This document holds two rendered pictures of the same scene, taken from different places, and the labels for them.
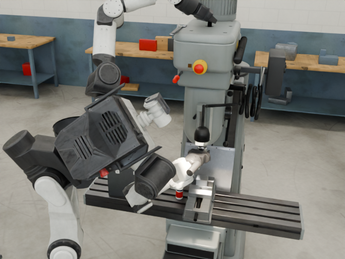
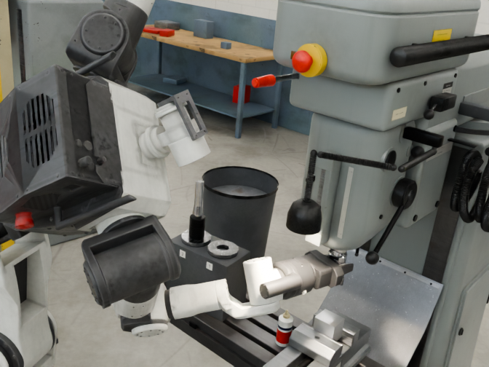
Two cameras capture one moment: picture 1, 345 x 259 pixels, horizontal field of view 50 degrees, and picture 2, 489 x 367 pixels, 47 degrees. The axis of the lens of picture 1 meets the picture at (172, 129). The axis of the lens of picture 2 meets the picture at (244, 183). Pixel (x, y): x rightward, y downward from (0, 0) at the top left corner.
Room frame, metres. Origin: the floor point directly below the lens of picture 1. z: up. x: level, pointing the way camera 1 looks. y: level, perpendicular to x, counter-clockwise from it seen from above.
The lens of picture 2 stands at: (0.53, -0.49, 1.94)
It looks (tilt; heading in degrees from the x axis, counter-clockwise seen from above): 23 degrees down; 26
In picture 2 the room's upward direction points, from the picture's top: 5 degrees clockwise
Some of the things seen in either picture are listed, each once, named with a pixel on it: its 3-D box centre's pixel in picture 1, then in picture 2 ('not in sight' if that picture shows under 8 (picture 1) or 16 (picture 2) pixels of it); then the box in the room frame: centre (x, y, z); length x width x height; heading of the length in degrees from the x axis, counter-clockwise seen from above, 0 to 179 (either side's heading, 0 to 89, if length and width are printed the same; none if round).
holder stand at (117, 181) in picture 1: (129, 176); (207, 271); (1.80, 0.24, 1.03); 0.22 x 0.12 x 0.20; 84
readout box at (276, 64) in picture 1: (275, 71); not in sight; (1.96, -0.55, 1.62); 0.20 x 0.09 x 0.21; 167
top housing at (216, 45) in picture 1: (209, 43); (380, 27); (1.75, -0.16, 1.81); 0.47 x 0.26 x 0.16; 167
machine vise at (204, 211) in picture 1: (200, 194); (319, 350); (1.71, -0.16, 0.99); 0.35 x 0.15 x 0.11; 169
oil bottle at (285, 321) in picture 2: (179, 189); (284, 326); (1.75, -0.05, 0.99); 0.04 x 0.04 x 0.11
